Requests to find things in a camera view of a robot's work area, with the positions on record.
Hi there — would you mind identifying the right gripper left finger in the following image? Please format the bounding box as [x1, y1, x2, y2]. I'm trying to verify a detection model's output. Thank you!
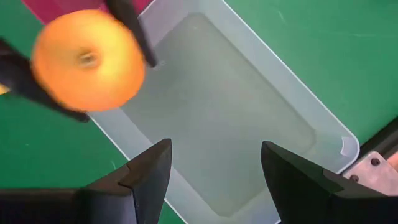
[0, 139, 173, 224]

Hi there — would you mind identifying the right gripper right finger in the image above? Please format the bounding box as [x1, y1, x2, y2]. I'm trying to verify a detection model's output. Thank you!
[260, 141, 398, 224]

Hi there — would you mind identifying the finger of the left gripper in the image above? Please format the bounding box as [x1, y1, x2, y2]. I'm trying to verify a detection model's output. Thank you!
[104, 0, 159, 68]
[0, 37, 91, 124]

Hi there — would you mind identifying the pink translucent plastic bin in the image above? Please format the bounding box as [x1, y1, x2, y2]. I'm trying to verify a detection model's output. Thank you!
[21, 0, 155, 25]

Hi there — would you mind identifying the clear translucent plastic bin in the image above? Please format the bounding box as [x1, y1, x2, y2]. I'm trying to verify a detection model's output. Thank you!
[88, 0, 361, 224]

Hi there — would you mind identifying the silver metal bracket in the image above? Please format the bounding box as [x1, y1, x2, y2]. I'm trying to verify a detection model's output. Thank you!
[341, 151, 398, 197]

